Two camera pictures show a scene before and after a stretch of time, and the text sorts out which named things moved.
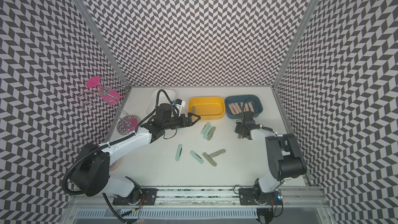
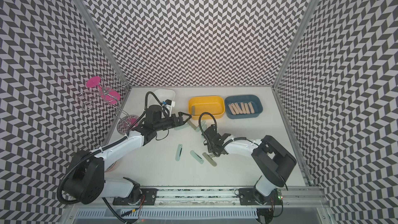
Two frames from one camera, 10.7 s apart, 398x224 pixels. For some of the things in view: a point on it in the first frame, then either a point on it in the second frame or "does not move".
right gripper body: x=240 y=128 -> x=210 y=148
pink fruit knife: x=231 y=109 does not move
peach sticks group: x=251 y=106 does not move
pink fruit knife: x=238 y=108 does not move
